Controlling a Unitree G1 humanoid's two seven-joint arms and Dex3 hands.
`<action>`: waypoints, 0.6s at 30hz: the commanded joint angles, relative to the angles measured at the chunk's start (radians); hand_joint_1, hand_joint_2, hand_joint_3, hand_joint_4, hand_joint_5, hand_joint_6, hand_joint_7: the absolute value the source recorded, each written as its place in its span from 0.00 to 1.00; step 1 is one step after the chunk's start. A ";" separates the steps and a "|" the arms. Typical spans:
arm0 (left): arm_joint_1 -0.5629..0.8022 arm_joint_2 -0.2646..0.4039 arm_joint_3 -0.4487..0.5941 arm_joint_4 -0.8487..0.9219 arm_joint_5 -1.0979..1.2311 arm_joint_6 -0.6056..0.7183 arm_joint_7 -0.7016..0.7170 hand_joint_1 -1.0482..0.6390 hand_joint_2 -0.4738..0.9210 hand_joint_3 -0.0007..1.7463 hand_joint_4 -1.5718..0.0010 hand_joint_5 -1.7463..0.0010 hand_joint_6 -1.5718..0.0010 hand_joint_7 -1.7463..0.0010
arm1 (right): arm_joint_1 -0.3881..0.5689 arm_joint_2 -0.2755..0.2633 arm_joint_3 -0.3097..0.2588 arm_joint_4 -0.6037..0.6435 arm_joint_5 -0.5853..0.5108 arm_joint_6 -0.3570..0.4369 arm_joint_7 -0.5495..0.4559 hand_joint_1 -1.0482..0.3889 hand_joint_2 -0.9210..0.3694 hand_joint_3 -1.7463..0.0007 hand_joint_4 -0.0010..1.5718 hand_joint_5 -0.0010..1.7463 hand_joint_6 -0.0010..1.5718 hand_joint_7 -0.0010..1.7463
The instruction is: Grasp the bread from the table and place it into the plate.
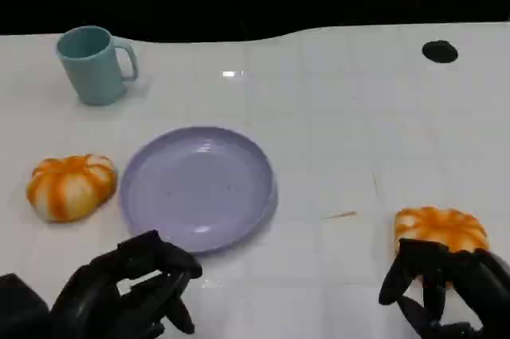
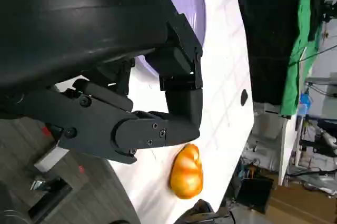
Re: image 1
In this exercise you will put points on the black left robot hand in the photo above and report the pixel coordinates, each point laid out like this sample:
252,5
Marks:
103,295

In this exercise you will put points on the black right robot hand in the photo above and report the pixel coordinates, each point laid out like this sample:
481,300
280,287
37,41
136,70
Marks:
478,291

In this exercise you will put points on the orange and white bread roll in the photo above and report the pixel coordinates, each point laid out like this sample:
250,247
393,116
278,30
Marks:
440,225
69,189

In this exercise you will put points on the lilac plate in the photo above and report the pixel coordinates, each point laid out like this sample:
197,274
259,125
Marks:
199,189

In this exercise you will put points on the pale green mug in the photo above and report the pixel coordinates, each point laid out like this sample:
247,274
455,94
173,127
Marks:
93,69

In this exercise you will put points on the black round table grommet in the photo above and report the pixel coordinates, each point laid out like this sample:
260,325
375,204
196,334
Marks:
440,52

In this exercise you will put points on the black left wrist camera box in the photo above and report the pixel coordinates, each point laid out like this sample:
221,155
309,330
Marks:
22,307

